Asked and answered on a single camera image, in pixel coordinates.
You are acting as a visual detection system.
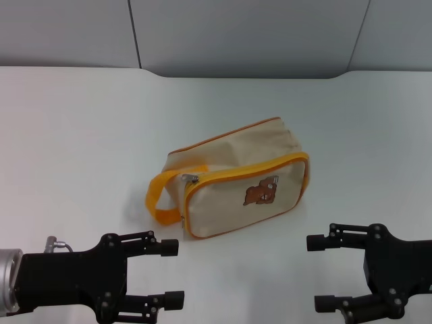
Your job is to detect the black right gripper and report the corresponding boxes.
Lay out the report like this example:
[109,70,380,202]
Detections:
[306,222,432,324]

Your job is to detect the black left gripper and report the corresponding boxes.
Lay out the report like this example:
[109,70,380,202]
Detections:
[15,230,186,324]

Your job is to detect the beige food bag yellow zipper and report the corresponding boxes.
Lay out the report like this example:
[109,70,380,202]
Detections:
[145,116,311,241]

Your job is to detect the left gripper cable metal plug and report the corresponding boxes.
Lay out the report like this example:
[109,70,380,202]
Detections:
[45,236,74,254]

